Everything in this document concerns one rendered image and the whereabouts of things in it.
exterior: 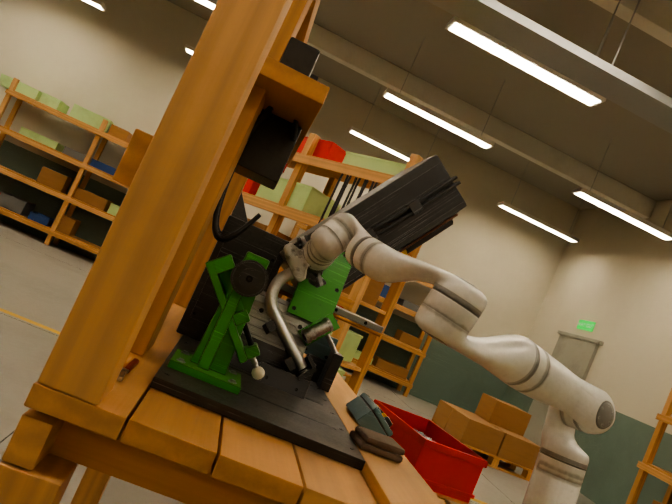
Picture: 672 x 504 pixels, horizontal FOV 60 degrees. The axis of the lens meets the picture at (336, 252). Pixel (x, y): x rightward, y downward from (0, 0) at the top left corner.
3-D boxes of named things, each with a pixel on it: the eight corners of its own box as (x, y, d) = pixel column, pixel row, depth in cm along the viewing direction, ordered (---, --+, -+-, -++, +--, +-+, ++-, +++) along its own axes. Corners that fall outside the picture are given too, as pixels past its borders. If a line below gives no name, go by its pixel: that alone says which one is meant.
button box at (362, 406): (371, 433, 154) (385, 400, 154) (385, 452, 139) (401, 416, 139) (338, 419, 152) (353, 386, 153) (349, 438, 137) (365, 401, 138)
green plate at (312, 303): (320, 332, 157) (346, 263, 164) (328, 329, 149) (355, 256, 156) (280, 315, 155) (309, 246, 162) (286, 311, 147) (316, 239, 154)
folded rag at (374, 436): (359, 449, 116) (365, 435, 116) (347, 435, 123) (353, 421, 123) (401, 464, 118) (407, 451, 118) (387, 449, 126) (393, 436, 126)
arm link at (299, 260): (280, 247, 133) (285, 240, 128) (324, 232, 137) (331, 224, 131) (295, 283, 132) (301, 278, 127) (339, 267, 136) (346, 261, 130)
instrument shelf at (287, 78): (287, 167, 206) (292, 157, 206) (322, 104, 117) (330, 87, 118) (222, 136, 202) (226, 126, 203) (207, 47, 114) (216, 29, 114)
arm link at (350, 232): (348, 227, 126) (392, 253, 117) (317, 250, 123) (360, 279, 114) (340, 202, 121) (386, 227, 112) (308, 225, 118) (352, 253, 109)
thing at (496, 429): (495, 456, 801) (516, 406, 805) (531, 482, 724) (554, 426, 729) (424, 429, 766) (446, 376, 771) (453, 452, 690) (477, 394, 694)
